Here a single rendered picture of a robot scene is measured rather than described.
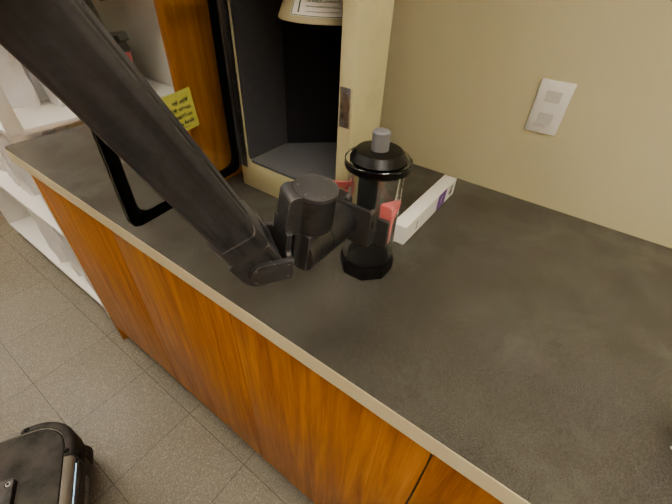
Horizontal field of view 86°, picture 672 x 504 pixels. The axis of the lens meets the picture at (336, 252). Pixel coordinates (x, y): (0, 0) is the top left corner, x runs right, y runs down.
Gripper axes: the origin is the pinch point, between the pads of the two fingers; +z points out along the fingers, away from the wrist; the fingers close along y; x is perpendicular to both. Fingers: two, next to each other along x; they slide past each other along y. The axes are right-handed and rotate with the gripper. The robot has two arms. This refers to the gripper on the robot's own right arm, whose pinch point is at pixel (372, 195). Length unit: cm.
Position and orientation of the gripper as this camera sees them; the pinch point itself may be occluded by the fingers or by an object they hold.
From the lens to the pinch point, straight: 62.5
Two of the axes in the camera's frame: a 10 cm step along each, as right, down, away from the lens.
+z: 5.9, -5.0, 6.4
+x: -0.4, 7.7, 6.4
